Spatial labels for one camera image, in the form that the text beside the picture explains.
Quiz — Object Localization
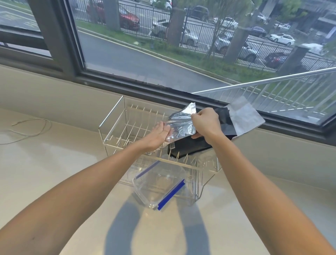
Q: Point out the person's right hand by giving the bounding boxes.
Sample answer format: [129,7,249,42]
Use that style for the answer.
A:
[191,108,225,144]

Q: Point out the person's left hand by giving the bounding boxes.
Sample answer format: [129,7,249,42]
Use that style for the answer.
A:
[143,121,174,153]

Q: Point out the silver foil bag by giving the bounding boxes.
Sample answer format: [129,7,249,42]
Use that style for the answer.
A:
[147,102,197,156]

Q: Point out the black plastic bag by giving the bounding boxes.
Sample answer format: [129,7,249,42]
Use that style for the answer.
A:
[167,106,238,159]

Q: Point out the white pouch with black label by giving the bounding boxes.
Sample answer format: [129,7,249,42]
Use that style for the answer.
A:
[227,96,266,137]

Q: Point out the clear container with blue clips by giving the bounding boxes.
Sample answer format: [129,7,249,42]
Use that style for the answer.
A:
[132,160,196,211]

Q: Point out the white wire dish rack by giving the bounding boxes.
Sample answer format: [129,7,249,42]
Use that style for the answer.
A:
[98,96,222,203]

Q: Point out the person's left forearm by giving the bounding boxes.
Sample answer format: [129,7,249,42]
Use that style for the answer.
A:
[0,143,155,255]

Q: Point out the person's right forearm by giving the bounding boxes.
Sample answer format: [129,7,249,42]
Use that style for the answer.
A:
[210,134,336,255]

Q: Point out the white metal railing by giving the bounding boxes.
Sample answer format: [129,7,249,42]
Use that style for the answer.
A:
[191,67,336,117]

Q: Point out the thin green tree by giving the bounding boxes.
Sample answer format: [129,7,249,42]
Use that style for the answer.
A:
[207,0,252,58]

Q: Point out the black metal fence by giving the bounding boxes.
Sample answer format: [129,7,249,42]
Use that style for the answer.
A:
[71,0,336,73]

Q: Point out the row of parked cars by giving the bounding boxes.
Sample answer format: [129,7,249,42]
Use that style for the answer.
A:
[86,0,323,69]

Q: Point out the white cable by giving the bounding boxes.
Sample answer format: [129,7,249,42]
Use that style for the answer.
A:
[0,117,52,145]

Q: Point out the dark window frame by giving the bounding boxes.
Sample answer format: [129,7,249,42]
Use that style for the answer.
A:
[0,0,336,145]

